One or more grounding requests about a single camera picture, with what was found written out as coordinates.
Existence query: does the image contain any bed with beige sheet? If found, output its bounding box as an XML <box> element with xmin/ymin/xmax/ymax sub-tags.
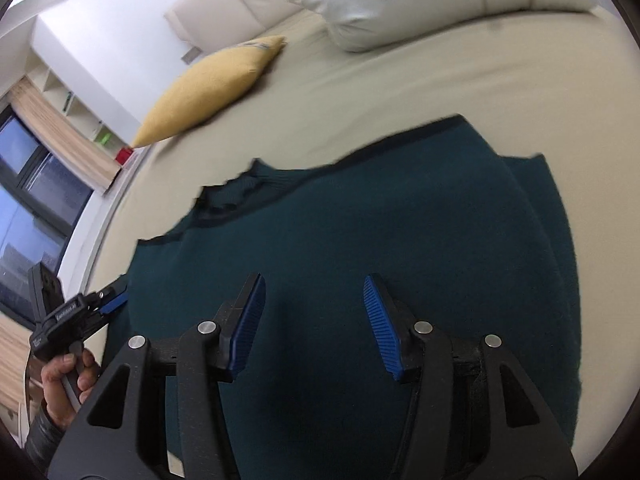
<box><xmin>85</xmin><ymin>7</ymin><xmax>640</xmax><ymax>480</ymax></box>

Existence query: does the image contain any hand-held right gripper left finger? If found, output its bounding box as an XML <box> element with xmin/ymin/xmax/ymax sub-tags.
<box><xmin>47</xmin><ymin>273</ymin><xmax>266</xmax><ymax>480</ymax></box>

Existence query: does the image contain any white shelf unit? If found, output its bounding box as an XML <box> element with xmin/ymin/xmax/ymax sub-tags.
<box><xmin>27</xmin><ymin>62</ymin><xmax>137</xmax><ymax>162</ymax></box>

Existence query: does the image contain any cream leather headboard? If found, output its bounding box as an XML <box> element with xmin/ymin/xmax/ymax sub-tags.
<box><xmin>164</xmin><ymin>0</ymin><xmax>303</xmax><ymax>45</ymax></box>

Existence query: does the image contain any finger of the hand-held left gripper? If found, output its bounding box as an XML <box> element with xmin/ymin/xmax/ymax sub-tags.
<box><xmin>97</xmin><ymin>292</ymin><xmax>129</xmax><ymax>317</ymax></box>
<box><xmin>95</xmin><ymin>280</ymin><xmax>127</xmax><ymax>302</ymax></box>

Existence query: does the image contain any beige curtain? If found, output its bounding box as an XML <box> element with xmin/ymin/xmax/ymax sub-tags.
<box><xmin>10</xmin><ymin>77</ymin><xmax>124</xmax><ymax>194</ymax></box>

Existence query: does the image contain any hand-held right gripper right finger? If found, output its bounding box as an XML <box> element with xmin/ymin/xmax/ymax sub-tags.
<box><xmin>363</xmin><ymin>274</ymin><xmax>578</xmax><ymax>480</ymax></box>

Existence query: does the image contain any dark green sweater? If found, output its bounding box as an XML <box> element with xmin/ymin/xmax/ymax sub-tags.
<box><xmin>107</xmin><ymin>115</ymin><xmax>584</xmax><ymax>480</ymax></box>

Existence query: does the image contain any white window bench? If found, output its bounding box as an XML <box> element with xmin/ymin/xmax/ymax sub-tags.
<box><xmin>60</xmin><ymin>157</ymin><xmax>153</xmax><ymax>293</ymax></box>

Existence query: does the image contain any person's left forearm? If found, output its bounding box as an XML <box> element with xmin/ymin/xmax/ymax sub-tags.
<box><xmin>24</xmin><ymin>404</ymin><xmax>77</xmax><ymax>472</ymax></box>

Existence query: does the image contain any yellow pillow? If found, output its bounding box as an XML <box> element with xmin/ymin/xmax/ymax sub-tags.
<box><xmin>131</xmin><ymin>36</ymin><xmax>287</xmax><ymax>149</ymax></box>

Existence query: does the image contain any black framed window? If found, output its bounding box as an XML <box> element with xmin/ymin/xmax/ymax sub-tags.
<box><xmin>0</xmin><ymin>105</ymin><xmax>96</xmax><ymax>326</ymax></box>

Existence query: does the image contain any person's left hand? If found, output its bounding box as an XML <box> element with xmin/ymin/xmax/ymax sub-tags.
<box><xmin>41</xmin><ymin>349</ymin><xmax>101</xmax><ymax>432</ymax></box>

